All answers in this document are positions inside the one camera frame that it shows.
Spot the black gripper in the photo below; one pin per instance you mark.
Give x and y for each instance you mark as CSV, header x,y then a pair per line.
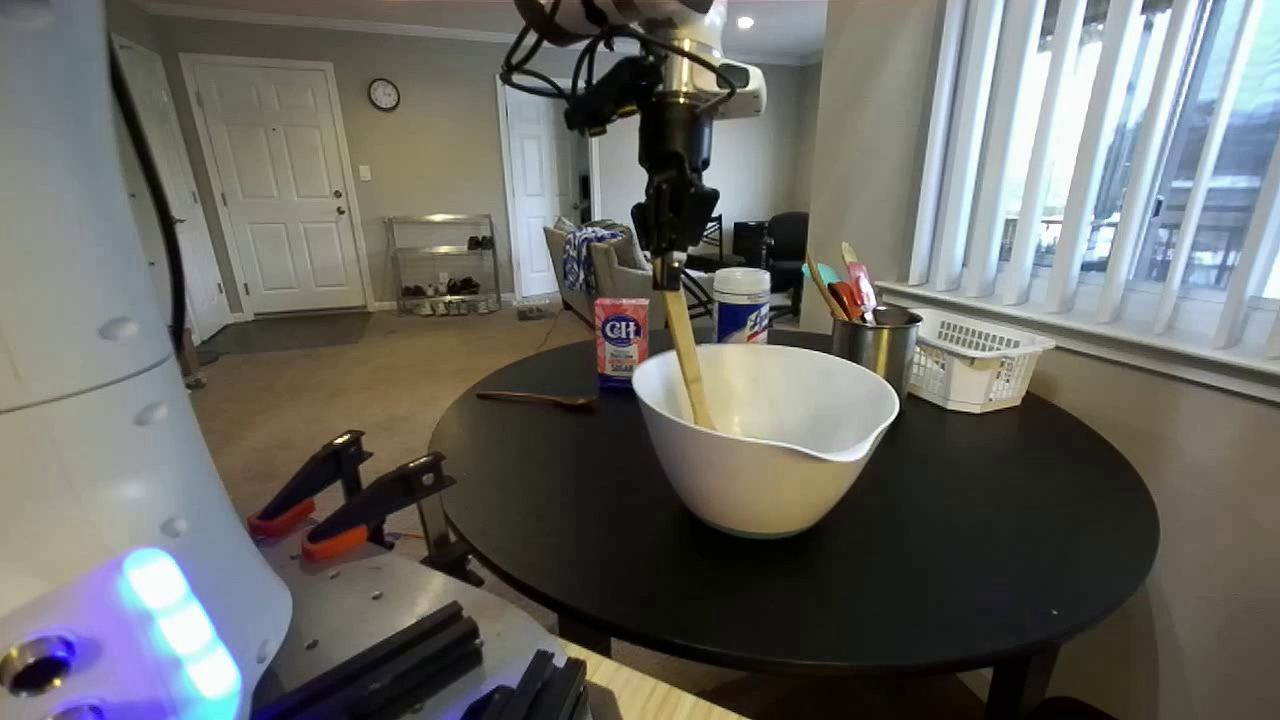
x,y
679,203

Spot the white mixing bowl teal rim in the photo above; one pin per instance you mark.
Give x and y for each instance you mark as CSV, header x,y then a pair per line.
x,y
785,439

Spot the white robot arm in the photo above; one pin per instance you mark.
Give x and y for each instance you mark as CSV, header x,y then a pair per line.
x,y
659,62

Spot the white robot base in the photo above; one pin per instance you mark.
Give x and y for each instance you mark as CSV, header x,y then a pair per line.
x,y
117,536

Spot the beige sofa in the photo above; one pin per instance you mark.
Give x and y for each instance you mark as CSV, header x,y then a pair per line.
x,y
617,270

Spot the small sugar carton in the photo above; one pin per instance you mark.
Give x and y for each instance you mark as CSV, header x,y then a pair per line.
x,y
621,336

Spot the white wipes canister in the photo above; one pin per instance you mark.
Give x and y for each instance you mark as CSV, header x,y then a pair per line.
x,y
740,306

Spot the blue white blanket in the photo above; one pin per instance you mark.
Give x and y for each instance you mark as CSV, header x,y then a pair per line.
x,y
578,255

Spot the black office chair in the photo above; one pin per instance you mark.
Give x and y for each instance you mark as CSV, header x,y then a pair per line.
x,y
776,247

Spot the utensils in steel cup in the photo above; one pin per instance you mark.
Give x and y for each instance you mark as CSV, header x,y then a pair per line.
x,y
847,285

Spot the wooden spoon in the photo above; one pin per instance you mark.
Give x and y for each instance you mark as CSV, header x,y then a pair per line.
x,y
538,398

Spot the steel utensil cup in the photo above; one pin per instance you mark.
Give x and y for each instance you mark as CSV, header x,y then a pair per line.
x,y
882,340

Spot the white plastic basket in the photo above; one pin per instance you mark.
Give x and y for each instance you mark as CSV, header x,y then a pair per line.
x,y
974,367

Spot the orange black clamp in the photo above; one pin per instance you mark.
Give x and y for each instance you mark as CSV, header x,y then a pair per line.
x,y
333,460
360,516

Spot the white interior door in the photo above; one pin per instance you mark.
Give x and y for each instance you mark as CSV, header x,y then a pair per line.
x,y
276,170

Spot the round black table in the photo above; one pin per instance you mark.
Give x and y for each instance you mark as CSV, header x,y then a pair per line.
x,y
970,543

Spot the white vertical blinds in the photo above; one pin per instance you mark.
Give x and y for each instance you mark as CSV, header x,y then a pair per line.
x,y
1109,166

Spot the wire shoe rack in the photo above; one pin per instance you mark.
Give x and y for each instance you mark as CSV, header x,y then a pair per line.
x,y
446,264

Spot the round wall clock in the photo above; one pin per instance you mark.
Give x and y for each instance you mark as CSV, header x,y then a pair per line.
x,y
381,92

